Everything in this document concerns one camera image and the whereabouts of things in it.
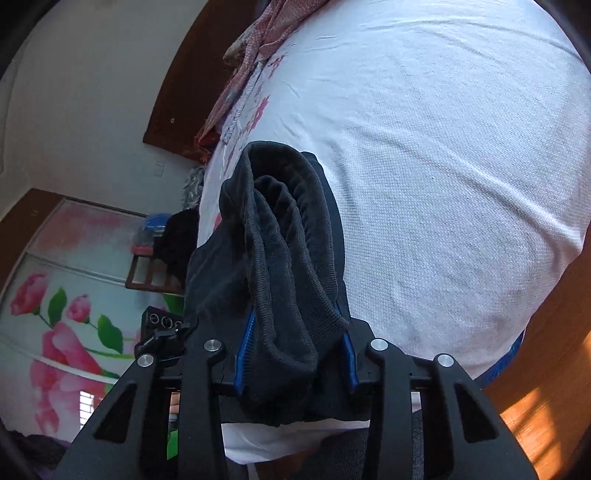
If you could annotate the grey white cloth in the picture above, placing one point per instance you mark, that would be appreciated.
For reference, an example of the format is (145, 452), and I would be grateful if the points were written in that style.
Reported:
(194, 187)

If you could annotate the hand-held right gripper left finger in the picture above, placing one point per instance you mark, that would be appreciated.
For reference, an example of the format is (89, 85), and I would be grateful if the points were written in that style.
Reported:
(247, 344)

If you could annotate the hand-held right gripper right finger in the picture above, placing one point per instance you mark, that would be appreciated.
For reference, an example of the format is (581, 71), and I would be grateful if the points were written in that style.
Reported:
(349, 357)

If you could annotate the bed with floral sheet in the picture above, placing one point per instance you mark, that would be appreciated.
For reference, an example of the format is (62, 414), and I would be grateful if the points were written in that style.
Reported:
(438, 184)

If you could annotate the dark navy pants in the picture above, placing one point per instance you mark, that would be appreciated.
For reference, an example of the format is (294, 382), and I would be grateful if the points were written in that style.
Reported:
(277, 277)

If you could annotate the floral sliding wardrobe door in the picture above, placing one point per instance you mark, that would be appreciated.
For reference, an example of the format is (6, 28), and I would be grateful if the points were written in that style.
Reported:
(60, 300)

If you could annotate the pink patterned quilt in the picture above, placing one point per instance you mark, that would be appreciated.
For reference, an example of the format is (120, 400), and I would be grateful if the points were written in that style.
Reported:
(258, 50)

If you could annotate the white wall socket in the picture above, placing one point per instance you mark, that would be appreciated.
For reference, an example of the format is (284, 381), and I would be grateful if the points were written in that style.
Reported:
(158, 168)

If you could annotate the wooden headboard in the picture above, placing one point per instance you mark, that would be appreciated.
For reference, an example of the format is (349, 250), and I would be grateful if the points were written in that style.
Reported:
(180, 101)

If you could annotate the wooden chair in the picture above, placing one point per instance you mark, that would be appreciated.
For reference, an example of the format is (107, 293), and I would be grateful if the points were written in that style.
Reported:
(152, 272)

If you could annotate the black clothes pile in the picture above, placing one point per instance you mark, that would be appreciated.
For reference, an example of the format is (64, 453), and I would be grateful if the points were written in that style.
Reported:
(180, 244)

